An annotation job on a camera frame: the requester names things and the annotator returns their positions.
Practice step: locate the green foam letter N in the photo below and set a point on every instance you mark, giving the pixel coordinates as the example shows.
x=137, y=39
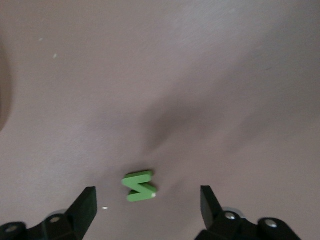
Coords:
x=136, y=178

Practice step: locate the brown table cover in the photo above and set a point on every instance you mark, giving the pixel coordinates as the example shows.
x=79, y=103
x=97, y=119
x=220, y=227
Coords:
x=175, y=75

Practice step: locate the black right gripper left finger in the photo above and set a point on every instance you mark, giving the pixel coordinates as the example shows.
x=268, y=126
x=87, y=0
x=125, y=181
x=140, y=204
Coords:
x=87, y=207

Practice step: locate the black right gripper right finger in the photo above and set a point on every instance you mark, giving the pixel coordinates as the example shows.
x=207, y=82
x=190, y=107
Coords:
x=207, y=205

